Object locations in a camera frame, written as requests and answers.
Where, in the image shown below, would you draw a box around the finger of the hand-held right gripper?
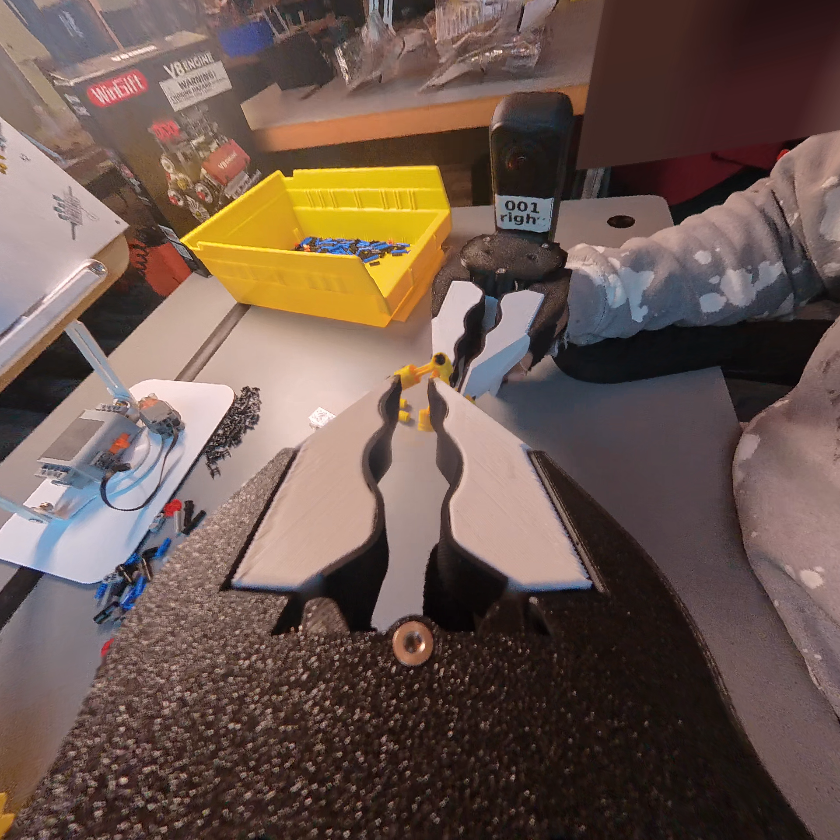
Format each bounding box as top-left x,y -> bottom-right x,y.
462,290 -> 547,401
431,280 -> 487,389

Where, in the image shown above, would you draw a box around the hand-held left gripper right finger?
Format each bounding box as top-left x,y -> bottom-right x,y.
425,379 -> 595,632

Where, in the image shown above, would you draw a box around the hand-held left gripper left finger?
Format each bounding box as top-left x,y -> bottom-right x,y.
231,377 -> 404,632

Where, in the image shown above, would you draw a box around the grey desk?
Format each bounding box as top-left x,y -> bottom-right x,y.
0,196 -> 762,828

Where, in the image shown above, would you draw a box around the pile of black pins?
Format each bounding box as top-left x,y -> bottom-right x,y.
205,386 -> 263,479

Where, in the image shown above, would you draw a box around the group of blue pins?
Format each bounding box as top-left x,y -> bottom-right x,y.
293,234 -> 412,264

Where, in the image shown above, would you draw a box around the white book stand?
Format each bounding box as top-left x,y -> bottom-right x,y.
0,223 -> 236,585

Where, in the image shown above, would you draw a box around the grey toy motor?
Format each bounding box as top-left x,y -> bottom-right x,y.
134,394 -> 186,438

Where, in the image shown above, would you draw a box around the pile of mixed small bricks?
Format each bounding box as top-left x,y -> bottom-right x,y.
92,499 -> 206,657

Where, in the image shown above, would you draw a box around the wooden table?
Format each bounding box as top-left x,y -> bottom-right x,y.
243,66 -> 592,153

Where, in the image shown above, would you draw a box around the pile of clear plastic bags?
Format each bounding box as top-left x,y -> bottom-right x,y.
335,0 -> 547,93

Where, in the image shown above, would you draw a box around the grey battery box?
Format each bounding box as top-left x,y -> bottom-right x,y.
36,407 -> 143,490

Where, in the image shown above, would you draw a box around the red plastic object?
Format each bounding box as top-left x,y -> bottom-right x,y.
712,147 -> 791,168

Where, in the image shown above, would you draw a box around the person's grey sweatshirt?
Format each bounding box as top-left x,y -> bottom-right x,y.
731,315 -> 840,719

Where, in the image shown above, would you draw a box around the black toy engine box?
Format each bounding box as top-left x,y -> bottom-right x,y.
49,39 -> 263,309

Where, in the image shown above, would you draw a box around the instruction booklet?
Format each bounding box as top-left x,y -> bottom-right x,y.
0,118 -> 130,336

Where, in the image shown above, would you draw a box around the black motor cable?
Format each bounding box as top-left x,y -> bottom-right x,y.
99,433 -> 182,513

